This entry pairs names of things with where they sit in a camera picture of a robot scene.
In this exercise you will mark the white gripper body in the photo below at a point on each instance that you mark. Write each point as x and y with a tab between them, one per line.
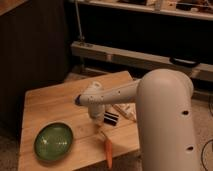
96	113

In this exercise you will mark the black white eraser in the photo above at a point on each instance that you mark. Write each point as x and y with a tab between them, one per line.
111	119

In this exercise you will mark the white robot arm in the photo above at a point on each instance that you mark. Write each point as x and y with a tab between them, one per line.
164	119

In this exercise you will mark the white patterned packet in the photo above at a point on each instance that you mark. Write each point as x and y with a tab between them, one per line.
126	111

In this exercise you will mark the orange carrot toy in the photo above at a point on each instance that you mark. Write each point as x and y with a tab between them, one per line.
108	151

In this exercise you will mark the wooden table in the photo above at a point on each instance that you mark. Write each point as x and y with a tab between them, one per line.
56	104

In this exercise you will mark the green bowl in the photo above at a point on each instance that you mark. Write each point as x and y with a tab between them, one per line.
53	142

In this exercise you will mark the dark wooden cabinet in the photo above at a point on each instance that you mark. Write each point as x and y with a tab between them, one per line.
33	54

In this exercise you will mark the metal shelf frame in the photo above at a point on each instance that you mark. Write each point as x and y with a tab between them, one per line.
141	37

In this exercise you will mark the black handle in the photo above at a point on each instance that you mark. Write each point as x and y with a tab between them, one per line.
184	63

